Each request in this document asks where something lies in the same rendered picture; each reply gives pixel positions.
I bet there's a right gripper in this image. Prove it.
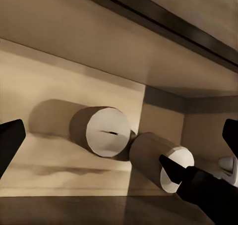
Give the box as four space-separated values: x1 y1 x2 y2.
159 155 238 225

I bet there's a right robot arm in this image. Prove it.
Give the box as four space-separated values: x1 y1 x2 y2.
159 155 238 225

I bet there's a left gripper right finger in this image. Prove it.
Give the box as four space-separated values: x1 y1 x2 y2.
222 119 238 158

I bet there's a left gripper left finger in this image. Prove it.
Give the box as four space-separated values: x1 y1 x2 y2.
0 119 26 178

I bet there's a pillar candle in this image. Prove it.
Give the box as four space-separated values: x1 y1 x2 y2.
69 106 130 158
129 132 194 193

